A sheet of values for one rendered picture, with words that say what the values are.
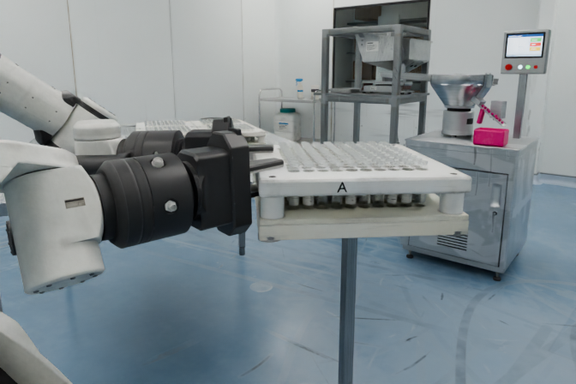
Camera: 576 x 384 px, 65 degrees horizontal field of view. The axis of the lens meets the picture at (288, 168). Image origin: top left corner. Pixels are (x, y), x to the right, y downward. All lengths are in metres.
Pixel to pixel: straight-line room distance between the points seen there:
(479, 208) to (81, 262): 2.46
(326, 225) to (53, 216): 0.27
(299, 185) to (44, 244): 0.25
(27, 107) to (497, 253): 2.40
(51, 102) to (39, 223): 0.54
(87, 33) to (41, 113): 4.08
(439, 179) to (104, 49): 4.70
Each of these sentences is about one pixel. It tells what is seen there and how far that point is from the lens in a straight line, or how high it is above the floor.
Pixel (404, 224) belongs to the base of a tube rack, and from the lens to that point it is 0.54.
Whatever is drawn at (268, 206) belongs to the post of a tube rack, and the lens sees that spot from 0.50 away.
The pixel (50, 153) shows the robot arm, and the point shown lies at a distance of 0.45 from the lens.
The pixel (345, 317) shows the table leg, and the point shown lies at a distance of 1.61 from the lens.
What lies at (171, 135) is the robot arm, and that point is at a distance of 0.67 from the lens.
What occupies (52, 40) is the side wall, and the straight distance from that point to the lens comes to 4.84.
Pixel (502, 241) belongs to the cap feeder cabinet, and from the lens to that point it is 2.75.
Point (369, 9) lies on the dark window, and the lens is 6.14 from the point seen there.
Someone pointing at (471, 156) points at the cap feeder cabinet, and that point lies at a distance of 2.68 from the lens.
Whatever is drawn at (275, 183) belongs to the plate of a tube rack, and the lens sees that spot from 0.49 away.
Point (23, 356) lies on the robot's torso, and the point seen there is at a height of 0.74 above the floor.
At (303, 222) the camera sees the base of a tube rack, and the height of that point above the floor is 0.99.
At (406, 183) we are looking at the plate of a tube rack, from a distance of 0.53.
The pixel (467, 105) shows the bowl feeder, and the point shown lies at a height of 0.95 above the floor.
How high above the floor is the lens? 1.15
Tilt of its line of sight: 12 degrees down
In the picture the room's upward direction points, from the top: straight up
